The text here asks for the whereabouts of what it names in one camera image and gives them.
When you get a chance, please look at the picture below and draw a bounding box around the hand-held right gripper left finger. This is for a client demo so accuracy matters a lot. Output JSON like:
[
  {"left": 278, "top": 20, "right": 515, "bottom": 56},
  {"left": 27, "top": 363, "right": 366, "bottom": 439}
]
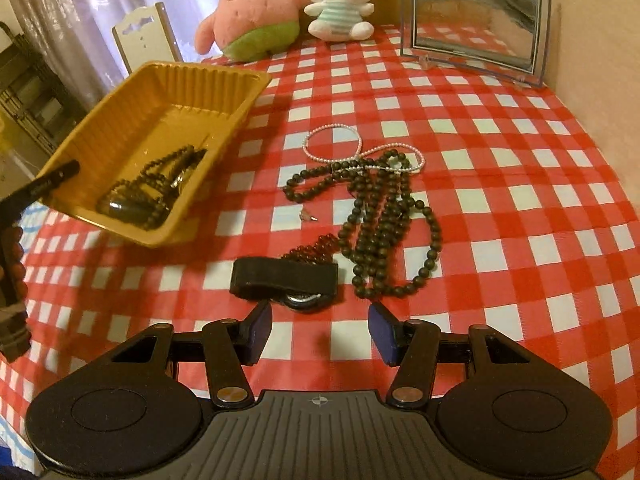
[{"left": 107, "top": 301, "right": 273, "bottom": 408}]

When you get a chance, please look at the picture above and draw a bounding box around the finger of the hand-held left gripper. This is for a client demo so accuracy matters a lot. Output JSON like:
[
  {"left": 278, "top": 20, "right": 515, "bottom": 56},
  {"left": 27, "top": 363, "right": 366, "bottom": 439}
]
[{"left": 12, "top": 160, "right": 82, "bottom": 208}]

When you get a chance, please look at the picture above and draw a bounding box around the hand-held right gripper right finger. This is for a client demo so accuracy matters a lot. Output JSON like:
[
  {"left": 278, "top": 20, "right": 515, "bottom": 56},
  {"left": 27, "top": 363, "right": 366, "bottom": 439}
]
[{"left": 367, "top": 301, "right": 533, "bottom": 408}]

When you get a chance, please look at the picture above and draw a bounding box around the black glossy pendant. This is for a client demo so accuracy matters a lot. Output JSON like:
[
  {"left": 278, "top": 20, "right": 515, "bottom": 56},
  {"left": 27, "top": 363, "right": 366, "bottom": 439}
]
[{"left": 97, "top": 197, "right": 151, "bottom": 222}]

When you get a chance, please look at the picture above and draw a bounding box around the gold plastic tray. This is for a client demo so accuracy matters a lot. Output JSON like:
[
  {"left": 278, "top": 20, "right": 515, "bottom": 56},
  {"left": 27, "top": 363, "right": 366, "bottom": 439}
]
[{"left": 36, "top": 61, "right": 272, "bottom": 248}]

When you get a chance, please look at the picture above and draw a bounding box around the dark bead bracelet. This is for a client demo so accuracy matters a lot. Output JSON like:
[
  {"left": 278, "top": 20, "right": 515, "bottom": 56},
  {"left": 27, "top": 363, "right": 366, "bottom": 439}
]
[{"left": 102, "top": 145, "right": 208, "bottom": 228}]

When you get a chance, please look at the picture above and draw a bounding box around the white pearl necklace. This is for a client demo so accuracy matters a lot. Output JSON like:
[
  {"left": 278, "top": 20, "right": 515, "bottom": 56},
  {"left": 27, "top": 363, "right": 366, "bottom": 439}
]
[{"left": 301, "top": 122, "right": 426, "bottom": 173}]

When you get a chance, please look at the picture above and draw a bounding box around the person's left hand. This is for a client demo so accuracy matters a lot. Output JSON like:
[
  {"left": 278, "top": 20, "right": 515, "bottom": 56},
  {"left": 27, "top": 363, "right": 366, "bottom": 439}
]
[{"left": 2, "top": 225, "right": 27, "bottom": 308}]

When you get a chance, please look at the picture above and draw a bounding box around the blue patterned white blanket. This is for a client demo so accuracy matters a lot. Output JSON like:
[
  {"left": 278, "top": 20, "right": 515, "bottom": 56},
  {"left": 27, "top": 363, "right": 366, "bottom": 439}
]
[{"left": 19, "top": 205, "right": 57, "bottom": 233}]

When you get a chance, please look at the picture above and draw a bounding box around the black folding rack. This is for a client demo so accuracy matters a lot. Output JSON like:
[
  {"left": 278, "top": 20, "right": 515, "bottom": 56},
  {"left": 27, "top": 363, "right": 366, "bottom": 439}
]
[{"left": 0, "top": 20, "right": 87, "bottom": 161}]

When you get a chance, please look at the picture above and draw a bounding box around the white wooden chair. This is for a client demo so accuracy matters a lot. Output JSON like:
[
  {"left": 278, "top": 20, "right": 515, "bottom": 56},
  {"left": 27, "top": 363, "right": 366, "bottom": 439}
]
[{"left": 111, "top": 1, "right": 183, "bottom": 76}]

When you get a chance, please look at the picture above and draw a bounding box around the red white checkered tablecloth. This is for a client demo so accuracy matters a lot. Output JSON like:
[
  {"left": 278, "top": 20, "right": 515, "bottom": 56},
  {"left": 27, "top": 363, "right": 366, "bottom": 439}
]
[{"left": 0, "top": 22, "right": 640, "bottom": 466}]

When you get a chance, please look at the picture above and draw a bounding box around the pink starfish plush toy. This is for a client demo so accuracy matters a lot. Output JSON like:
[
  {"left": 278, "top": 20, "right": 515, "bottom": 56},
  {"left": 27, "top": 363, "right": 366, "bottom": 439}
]
[{"left": 195, "top": 0, "right": 307, "bottom": 61}]

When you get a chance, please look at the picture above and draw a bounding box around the white rabbit plush toy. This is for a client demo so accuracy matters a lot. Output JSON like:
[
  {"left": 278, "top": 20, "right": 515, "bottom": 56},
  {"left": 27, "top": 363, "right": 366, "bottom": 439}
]
[{"left": 302, "top": 0, "right": 377, "bottom": 42}]

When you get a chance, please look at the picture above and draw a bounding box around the red-brown bead bracelet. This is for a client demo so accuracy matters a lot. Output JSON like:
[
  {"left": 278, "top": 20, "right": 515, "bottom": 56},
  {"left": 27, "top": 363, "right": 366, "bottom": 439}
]
[{"left": 281, "top": 234, "right": 337, "bottom": 263}]

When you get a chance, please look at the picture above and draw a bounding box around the long dark bead necklace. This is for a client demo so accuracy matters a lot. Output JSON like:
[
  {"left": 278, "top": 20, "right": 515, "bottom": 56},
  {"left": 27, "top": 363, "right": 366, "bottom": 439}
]
[{"left": 282, "top": 146, "right": 443, "bottom": 298}]

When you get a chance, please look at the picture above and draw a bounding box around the glass sand picture frame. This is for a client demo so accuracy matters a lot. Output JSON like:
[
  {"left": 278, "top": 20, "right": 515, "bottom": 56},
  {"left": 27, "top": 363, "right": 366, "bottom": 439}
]
[{"left": 399, "top": 0, "right": 552, "bottom": 90}]

